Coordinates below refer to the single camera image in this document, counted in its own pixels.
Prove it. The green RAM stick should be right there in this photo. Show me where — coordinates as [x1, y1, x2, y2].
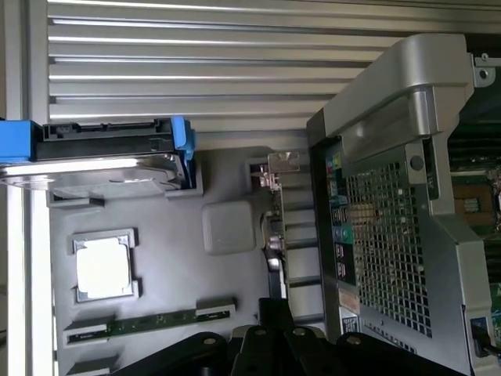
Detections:
[105, 308, 200, 327]

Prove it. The grey parts rack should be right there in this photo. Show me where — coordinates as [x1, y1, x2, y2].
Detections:
[45, 128, 326, 376]

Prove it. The silver CPU chip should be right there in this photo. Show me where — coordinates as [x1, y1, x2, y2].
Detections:
[76, 237, 133, 301]

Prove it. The CPU socket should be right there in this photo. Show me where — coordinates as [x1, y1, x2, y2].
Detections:
[456, 166, 501, 228]

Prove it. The hard disk with blue carrier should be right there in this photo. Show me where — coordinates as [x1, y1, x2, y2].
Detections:
[0, 116, 196, 197]

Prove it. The grey PC case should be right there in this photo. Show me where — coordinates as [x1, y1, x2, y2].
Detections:
[305, 33, 501, 376]

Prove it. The green motherboard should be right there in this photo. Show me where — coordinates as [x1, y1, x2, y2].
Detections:
[445, 84, 501, 314]

